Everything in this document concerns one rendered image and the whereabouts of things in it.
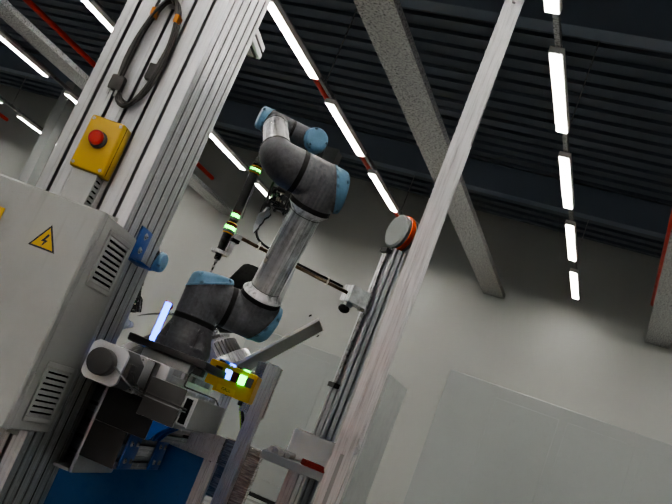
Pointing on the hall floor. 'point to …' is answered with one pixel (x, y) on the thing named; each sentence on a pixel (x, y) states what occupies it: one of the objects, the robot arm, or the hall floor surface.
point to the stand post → (246, 435)
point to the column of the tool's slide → (334, 405)
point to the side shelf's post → (287, 487)
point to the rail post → (202, 482)
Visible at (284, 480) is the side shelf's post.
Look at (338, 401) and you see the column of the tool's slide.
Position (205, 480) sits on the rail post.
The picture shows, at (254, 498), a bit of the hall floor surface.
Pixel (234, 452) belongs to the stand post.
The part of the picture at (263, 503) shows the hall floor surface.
